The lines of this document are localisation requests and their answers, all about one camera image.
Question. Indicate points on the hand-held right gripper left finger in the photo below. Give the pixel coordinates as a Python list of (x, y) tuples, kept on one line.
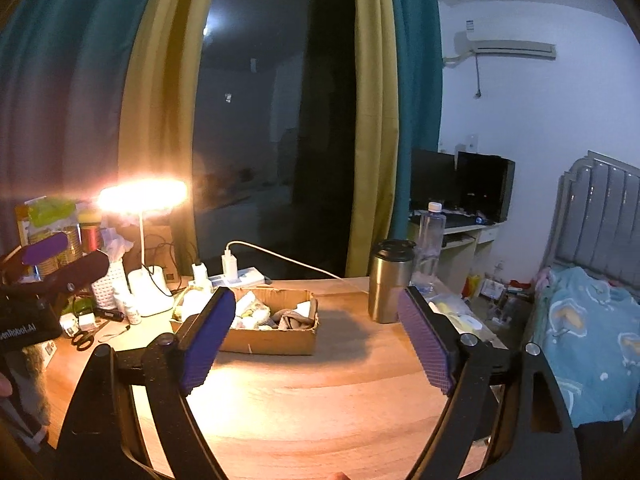
[(210, 342)]

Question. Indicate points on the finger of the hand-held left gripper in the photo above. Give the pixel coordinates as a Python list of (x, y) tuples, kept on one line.
[(42, 252), (82, 270)]

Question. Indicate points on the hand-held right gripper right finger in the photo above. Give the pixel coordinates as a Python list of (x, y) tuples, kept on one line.
[(430, 345)]

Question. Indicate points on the brown cardboard box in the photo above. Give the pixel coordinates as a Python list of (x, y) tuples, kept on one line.
[(270, 342)]

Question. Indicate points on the person's left forearm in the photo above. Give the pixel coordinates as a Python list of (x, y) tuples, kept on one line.
[(32, 390)]

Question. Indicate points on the person's left hand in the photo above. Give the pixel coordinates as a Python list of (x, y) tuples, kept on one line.
[(5, 388)]

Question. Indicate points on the white perforated basket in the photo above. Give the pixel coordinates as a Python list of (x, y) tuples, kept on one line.
[(107, 287)]

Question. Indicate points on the green snack package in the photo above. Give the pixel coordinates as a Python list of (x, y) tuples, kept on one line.
[(47, 220)]

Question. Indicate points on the red jar with yellow lid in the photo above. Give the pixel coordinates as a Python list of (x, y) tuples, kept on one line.
[(91, 235)]

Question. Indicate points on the crumpled white tissue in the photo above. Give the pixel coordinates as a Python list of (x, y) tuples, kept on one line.
[(117, 250)]

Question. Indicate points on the black scissors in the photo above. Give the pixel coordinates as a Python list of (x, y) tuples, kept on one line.
[(85, 337)]

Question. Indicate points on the small white bottle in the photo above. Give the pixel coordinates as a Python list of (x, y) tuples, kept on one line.
[(131, 312)]

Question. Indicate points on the small white charger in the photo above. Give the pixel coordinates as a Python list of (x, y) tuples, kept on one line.
[(200, 272)]

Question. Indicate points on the stainless steel tumbler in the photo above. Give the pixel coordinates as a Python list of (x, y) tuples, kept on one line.
[(390, 285)]

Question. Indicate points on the white desk lamp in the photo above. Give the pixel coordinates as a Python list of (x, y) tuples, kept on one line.
[(150, 300)]

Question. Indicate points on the tall white charger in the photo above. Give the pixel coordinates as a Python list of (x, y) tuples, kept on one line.
[(230, 269)]

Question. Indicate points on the white power strip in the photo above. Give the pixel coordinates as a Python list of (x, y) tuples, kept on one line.
[(247, 276)]

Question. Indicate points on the clear plastic water bottle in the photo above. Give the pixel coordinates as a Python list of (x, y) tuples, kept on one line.
[(429, 245)]

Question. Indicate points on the white folded cloth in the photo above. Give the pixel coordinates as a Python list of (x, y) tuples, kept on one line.
[(304, 307)]

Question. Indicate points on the white computer desk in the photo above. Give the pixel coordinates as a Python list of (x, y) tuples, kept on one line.
[(465, 245)]

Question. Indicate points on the black keyboard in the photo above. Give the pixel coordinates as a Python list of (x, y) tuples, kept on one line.
[(445, 220)]

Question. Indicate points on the blue printed blanket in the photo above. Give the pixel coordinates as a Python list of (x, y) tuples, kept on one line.
[(590, 340)]

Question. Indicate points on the black computer monitor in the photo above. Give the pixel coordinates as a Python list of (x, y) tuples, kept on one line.
[(482, 185), (432, 177)]

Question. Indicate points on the grey padded headboard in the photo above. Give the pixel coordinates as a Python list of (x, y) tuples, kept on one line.
[(595, 215)]

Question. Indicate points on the dark glass window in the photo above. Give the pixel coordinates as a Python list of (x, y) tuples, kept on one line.
[(275, 125)]

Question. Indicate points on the white air conditioner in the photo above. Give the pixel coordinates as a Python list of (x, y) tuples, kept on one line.
[(505, 46)]

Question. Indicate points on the white wall outlet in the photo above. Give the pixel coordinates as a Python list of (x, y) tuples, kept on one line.
[(473, 143)]

